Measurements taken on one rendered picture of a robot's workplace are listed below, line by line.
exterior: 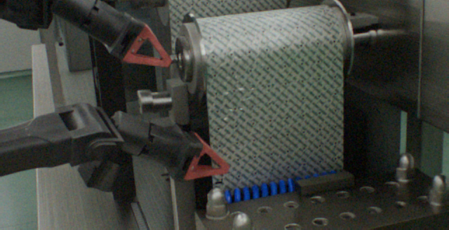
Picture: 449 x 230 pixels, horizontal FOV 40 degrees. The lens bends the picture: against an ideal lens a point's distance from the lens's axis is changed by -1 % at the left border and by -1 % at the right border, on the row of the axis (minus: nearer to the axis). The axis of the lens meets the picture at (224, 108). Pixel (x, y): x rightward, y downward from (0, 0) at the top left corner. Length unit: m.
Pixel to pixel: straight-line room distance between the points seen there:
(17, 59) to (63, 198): 5.24
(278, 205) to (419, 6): 0.38
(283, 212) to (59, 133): 0.36
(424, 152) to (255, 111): 0.48
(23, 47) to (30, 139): 5.72
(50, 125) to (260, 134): 0.34
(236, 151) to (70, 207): 0.47
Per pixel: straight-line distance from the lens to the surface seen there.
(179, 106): 1.05
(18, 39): 6.57
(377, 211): 0.99
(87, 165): 0.98
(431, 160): 1.38
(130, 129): 0.94
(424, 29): 1.00
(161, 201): 1.33
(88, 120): 0.90
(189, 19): 1.00
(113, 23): 0.99
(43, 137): 0.87
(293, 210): 0.98
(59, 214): 1.34
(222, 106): 0.99
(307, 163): 1.08
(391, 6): 1.07
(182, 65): 1.00
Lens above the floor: 1.48
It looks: 18 degrees down
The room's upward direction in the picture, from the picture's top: 4 degrees counter-clockwise
